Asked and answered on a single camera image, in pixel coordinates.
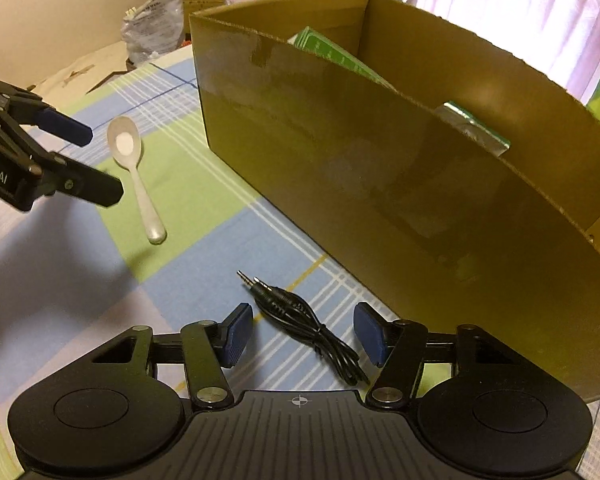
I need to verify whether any white plastic spoon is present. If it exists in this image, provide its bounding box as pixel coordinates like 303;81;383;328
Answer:
106;116;166;245

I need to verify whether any black audio cable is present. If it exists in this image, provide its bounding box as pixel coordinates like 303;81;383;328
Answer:
235;268;372;387

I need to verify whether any green spray medicine box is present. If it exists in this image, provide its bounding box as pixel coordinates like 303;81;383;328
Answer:
287;26;394;90

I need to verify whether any silver foil bag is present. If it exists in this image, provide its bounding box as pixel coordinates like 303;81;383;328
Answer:
434;101;510;156

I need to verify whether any grey plastic bag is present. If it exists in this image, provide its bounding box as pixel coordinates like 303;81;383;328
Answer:
121;0;185;66

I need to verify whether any brown cardboard box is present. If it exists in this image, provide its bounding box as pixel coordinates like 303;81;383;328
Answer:
190;0;600;400

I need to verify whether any curtain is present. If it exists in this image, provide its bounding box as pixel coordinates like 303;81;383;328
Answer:
407;0;600;99

